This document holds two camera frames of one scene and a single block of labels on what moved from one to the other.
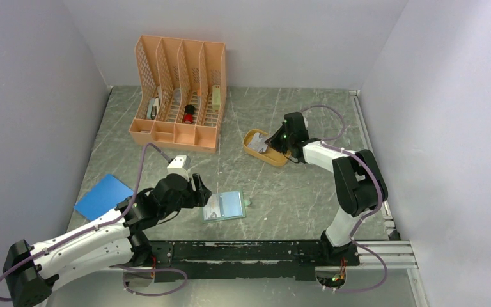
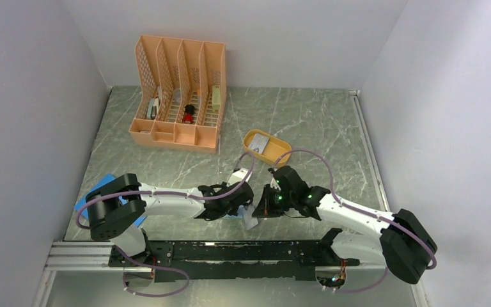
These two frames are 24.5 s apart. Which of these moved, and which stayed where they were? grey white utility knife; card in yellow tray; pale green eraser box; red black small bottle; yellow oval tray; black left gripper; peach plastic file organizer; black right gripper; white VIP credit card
Moved: black left gripper; black right gripper; white VIP credit card
Stayed: pale green eraser box; yellow oval tray; card in yellow tray; peach plastic file organizer; grey white utility knife; red black small bottle
